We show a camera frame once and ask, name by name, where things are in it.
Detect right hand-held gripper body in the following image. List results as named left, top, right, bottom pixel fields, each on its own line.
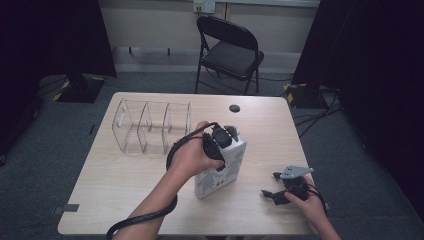
left=279, top=165, right=315, bottom=203

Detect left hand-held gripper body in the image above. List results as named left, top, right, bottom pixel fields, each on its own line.
left=202, top=124, right=241, bottom=163

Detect white book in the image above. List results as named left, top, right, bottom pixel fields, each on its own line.
left=193, top=131, right=248, bottom=200

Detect person's right hand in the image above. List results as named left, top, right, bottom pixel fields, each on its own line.
left=283, top=175, right=328, bottom=231

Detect person's left hand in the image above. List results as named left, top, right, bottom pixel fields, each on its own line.
left=167, top=120, right=225, bottom=183

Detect clear acrylic divider rack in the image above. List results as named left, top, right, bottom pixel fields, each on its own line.
left=111, top=97, right=193, bottom=158

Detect black stand base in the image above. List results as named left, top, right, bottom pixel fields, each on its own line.
left=283, top=82, right=338, bottom=110
left=52, top=73, right=107, bottom=104

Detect black folding chair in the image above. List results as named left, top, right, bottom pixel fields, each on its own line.
left=194, top=15, right=266, bottom=96

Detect dark curtain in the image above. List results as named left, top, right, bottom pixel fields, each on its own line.
left=291, top=0, right=424, bottom=212
left=0, top=0, right=117, bottom=158

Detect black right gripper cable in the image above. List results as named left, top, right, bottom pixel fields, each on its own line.
left=307, top=184, right=330, bottom=218

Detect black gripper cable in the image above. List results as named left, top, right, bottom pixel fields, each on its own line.
left=307, top=184, right=330, bottom=218
left=105, top=121, right=222, bottom=240

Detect black floor cables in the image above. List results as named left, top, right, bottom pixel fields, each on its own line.
left=292, top=87, right=345, bottom=140

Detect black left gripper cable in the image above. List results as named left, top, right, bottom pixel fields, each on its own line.
left=105, top=121, right=222, bottom=240

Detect white wall socket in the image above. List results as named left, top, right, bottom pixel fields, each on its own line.
left=192, top=0, right=217, bottom=15

